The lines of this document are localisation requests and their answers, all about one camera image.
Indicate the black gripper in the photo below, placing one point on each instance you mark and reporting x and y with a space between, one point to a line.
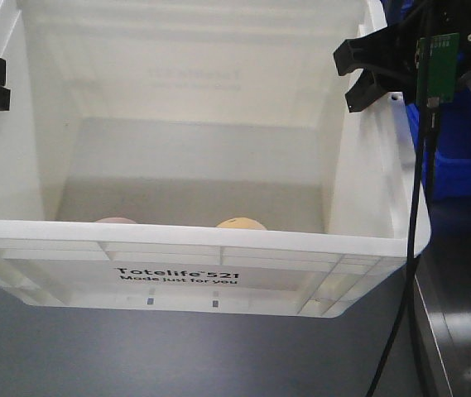
388 56

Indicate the pink round plush toy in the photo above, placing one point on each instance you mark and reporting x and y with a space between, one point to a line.
116 220

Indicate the white plastic tote box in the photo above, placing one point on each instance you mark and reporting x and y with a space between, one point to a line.
180 115

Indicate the yellow round plush toy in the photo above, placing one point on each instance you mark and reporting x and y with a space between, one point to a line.
242 223

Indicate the green circuit board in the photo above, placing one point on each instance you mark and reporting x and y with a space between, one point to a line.
443 60

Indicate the blue bin right upper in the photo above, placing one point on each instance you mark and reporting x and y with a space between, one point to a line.
451 163

